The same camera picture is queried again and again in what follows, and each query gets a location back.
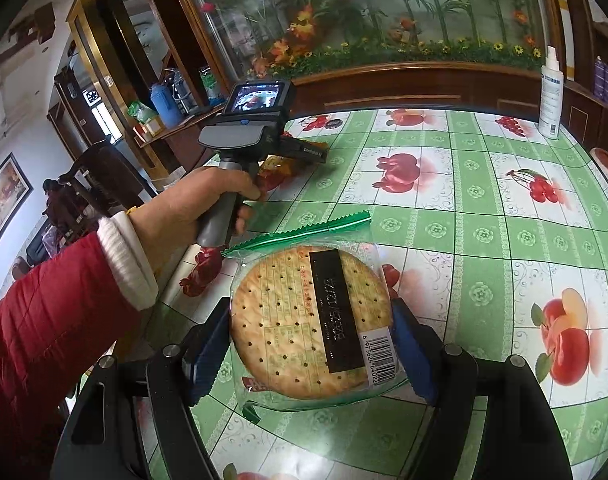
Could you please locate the green fruit-print tablecloth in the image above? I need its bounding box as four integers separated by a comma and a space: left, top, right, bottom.
148, 107, 608, 480

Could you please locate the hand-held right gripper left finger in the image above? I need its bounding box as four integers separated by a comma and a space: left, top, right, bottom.
51, 297, 235, 480

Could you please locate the person's left hand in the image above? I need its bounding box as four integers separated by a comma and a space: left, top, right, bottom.
128, 166, 262, 275

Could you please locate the green round cracker packet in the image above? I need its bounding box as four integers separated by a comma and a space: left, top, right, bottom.
221, 211, 409, 423

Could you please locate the white spray bottle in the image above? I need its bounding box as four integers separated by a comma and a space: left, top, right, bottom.
538, 46, 565, 140

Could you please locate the dark wooden chair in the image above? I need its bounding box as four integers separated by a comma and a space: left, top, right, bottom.
58, 135, 157, 221

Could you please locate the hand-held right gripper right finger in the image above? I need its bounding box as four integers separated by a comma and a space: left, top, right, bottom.
390, 297, 575, 480

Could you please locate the blue thermos flask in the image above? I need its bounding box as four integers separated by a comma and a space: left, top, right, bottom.
150, 82, 183, 128

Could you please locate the green plastic bag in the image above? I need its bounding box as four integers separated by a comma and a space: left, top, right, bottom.
128, 100, 157, 126

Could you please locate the framed wall picture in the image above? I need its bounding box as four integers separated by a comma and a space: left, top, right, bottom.
0, 152, 34, 263

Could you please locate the orange-yellow biscuit packet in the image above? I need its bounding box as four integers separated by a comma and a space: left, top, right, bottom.
256, 156, 305, 193

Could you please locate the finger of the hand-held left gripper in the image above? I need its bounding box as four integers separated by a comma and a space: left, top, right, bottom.
279, 132, 329, 163

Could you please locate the person's left forearm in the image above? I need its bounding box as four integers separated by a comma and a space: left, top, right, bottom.
0, 212, 159, 480

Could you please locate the wooden display cabinet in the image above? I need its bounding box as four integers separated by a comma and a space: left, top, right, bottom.
66, 0, 608, 171

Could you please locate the flower-painted glass panel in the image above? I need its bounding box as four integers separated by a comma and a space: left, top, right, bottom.
176, 0, 560, 83

